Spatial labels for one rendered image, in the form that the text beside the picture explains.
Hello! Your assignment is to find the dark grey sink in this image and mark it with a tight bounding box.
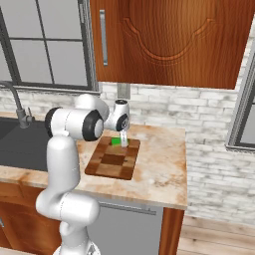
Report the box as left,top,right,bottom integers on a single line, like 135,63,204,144
0,117,52,173

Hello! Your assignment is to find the narrow grey framed window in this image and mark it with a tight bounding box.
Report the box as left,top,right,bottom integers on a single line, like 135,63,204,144
225,39,255,153

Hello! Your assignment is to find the brown wooden side panel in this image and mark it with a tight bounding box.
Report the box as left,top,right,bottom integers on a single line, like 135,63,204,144
157,206,185,255

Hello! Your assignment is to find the grey wall outlet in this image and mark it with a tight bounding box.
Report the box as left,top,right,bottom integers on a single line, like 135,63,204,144
117,83,131,101

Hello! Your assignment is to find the checkered wooden cutting board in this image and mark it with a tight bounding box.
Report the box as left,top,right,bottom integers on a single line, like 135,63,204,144
84,134,141,181

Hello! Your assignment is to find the grey dishwasher door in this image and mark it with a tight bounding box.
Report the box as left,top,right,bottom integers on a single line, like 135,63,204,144
87,198,164,255

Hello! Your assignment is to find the grey cupboard door handle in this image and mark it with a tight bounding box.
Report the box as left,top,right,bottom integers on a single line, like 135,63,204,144
99,9,110,67

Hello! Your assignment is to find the grey dishwasher handle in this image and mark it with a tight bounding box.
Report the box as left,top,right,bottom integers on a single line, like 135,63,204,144
98,201,157,216

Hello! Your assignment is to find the grey metal tap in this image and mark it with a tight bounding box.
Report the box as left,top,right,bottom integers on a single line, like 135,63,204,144
0,81,36,129

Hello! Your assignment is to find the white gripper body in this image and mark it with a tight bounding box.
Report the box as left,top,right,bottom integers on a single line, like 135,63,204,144
120,129,129,148

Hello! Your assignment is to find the large grey framed window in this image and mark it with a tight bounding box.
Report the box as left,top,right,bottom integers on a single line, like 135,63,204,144
0,0,102,95

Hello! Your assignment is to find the brown wooden base cupboard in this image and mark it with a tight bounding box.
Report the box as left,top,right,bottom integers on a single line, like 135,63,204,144
0,180,64,255

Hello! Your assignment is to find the brown wooden cupboard door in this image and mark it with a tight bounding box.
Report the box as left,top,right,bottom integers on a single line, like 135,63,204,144
89,0,255,91

